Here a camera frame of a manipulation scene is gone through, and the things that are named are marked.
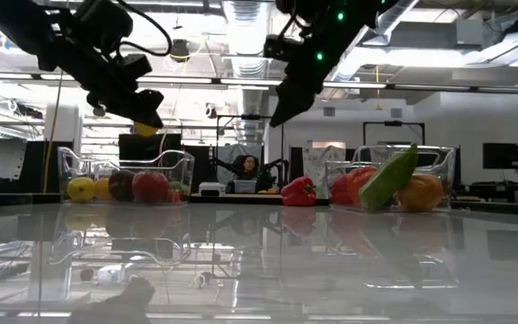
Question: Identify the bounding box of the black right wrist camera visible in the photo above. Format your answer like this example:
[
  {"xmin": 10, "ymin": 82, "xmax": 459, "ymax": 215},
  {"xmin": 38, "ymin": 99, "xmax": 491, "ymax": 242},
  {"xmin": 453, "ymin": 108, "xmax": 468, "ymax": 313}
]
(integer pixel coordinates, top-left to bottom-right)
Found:
[{"xmin": 262, "ymin": 34, "xmax": 306, "ymax": 63}]

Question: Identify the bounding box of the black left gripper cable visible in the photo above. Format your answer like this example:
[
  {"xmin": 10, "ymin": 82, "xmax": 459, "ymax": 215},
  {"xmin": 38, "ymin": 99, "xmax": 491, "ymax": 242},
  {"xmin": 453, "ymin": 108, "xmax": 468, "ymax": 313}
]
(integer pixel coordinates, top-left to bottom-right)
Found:
[{"xmin": 114, "ymin": 0, "xmax": 174, "ymax": 58}]

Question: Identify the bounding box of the person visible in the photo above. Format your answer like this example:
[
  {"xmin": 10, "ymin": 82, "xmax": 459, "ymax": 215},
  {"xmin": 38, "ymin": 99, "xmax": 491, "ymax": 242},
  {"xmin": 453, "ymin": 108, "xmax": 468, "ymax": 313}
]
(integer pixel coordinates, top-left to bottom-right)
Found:
[{"xmin": 229, "ymin": 154, "xmax": 263, "ymax": 182}]

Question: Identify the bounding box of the small yellow round fruit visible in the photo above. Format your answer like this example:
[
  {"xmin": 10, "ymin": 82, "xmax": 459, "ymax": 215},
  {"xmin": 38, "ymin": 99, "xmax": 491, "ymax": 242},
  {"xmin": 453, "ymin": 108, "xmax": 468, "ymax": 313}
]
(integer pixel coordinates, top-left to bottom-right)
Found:
[{"xmin": 66, "ymin": 176, "xmax": 96, "ymax": 203}]

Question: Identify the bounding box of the yellow lemon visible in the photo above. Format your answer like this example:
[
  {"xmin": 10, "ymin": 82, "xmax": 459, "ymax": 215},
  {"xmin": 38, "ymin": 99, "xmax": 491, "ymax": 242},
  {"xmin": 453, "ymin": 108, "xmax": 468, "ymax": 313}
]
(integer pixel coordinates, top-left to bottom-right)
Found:
[{"xmin": 132, "ymin": 120, "xmax": 160, "ymax": 139}]

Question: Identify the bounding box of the green cucumber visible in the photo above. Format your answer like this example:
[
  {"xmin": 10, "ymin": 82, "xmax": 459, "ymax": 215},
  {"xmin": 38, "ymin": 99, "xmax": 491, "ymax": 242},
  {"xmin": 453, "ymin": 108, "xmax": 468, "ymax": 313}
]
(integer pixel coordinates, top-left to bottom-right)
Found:
[{"xmin": 358, "ymin": 142, "xmax": 420, "ymax": 212}]

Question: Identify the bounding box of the white background box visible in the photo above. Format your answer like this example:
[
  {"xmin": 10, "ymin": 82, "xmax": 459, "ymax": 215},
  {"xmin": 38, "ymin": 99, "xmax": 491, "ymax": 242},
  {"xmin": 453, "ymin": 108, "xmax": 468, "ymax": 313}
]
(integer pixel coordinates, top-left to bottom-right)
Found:
[{"xmin": 199, "ymin": 182, "xmax": 227, "ymax": 198}]

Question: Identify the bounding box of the red bell pepper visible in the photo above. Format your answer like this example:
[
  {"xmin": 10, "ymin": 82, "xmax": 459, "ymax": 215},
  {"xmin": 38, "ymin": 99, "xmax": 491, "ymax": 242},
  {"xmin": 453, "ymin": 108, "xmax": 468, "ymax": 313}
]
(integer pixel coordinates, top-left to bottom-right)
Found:
[
  {"xmin": 280, "ymin": 175, "xmax": 317, "ymax": 208},
  {"xmin": 329, "ymin": 173, "xmax": 354, "ymax": 207}
]

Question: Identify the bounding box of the dark purple plum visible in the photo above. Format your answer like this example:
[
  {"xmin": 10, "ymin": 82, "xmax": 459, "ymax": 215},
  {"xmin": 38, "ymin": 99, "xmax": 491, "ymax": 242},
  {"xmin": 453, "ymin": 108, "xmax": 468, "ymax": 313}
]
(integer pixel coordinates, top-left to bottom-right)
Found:
[{"xmin": 108, "ymin": 169, "xmax": 137, "ymax": 203}]

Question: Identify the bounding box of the clear plastic basket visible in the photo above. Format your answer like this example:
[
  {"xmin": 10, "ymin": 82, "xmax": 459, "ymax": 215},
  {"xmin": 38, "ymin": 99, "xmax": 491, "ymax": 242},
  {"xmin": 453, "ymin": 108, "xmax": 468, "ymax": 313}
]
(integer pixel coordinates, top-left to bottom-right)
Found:
[
  {"xmin": 325, "ymin": 143, "xmax": 457, "ymax": 212},
  {"xmin": 57, "ymin": 146, "xmax": 196, "ymax": 206}
]

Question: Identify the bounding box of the gray background bin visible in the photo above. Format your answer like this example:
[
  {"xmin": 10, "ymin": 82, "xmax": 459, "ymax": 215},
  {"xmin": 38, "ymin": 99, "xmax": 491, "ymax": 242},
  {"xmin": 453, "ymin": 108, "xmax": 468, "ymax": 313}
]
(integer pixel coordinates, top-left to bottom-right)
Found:
[{"xmin": 233, "ymin": 179, "xmax": 259, "ymax": 195}]

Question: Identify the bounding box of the red apple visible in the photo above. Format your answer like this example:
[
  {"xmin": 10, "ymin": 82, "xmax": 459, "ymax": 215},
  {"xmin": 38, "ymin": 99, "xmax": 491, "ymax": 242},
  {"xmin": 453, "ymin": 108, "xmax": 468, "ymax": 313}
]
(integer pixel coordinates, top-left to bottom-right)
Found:
[{"xmin": 131, "ymin": 171, "xmax": 170, "ymax": 203}]

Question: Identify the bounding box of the dark background desk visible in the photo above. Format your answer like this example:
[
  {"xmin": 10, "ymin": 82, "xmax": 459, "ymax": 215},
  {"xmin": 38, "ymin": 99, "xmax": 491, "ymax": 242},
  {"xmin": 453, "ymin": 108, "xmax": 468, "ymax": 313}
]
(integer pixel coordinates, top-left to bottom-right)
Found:
[{"xmin": 463, "ymin": 181, "xmax": 518, "ymax": 203}]

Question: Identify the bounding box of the orange bell pepper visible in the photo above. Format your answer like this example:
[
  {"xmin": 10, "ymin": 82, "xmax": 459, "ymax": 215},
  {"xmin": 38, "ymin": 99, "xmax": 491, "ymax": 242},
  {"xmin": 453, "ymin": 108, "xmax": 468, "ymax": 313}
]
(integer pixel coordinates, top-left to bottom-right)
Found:
[{"xmin": 396, "ymin": 173, "xmax": 445, "ymax": 213}]

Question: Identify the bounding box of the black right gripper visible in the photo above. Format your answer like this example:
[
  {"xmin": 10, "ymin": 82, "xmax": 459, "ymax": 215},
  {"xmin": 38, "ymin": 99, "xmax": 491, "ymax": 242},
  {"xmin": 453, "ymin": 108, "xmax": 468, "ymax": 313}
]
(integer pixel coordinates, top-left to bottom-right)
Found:
[{"xmin": 269, "ymin": 41, "xmax": 337, "ymax": 129}]

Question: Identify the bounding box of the black frame stand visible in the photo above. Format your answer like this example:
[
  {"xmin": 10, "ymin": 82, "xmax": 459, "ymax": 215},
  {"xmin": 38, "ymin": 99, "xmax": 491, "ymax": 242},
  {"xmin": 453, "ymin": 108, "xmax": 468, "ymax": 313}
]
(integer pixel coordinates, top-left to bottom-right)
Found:
[{"xmin": 362, "ymin": 120, "xmax": 426, "ymax": 145}]

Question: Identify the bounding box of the yellow cable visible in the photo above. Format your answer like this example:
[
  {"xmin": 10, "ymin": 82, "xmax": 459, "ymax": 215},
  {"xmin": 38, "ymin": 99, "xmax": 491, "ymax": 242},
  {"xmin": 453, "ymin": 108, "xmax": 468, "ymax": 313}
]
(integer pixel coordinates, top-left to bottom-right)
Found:
[{"xmin": 41, "ymin": 69, "xmax": 65, "ymax": 194}]

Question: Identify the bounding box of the silver ceiling air duct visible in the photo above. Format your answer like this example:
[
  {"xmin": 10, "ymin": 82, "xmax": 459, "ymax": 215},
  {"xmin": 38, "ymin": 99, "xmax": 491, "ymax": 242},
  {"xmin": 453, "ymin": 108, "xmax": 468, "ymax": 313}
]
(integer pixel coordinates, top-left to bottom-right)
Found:
[{"xmin": 222, "ymin": 0, "xmax": 272, "ymax": 145}]

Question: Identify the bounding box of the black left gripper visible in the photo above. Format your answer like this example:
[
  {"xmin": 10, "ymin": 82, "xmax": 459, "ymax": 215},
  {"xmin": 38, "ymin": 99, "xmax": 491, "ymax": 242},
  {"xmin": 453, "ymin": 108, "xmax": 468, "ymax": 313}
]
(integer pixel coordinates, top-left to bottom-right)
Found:
[{"xmin": 58, "ymin": 42, "xmax": 165, "ymax": 130}]

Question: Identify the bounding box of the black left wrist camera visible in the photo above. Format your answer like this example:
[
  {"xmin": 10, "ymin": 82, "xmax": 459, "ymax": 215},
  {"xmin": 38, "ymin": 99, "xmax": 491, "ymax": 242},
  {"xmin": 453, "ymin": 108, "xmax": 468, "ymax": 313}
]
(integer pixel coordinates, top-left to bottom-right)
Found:
[{"xmin": 72, "ymin": 0, "xmax": 135, "ymax": 46}]

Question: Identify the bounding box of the white pillar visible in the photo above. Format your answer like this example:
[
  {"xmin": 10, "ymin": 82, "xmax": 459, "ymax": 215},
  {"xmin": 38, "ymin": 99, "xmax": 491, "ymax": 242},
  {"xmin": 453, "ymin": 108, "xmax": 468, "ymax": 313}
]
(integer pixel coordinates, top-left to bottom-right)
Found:
[{"xmin": 45, "ymin": 103, "xmax": 83, "ymax": 154}]

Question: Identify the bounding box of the black wall monitor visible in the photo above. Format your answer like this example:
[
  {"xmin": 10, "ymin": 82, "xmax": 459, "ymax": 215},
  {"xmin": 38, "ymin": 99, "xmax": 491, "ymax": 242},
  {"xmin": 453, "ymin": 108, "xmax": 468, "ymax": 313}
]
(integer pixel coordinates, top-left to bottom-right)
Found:
[{"xmin": 482, "ymin": 142, "xmax": 518, "ymax": 171}]

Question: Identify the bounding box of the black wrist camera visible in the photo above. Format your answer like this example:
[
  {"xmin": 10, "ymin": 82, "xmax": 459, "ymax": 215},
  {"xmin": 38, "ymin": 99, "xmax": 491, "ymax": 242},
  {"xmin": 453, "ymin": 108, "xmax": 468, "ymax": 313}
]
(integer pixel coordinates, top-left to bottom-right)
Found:
[
  {"xmin": 72, "ymin": 0, "xmax": 135, "ymax": 46},
  {"xmin": 262, "ymin": 34, "xmax": 306, "ymax": 63}
]

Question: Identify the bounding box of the black background screen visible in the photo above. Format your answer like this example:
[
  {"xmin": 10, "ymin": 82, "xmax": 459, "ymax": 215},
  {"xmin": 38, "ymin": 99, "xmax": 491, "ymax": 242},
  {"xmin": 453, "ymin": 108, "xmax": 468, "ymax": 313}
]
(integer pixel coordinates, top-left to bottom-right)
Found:
[{"xmin": 118, "ymin": 133, "xmax": 183, "ymax": 163}]

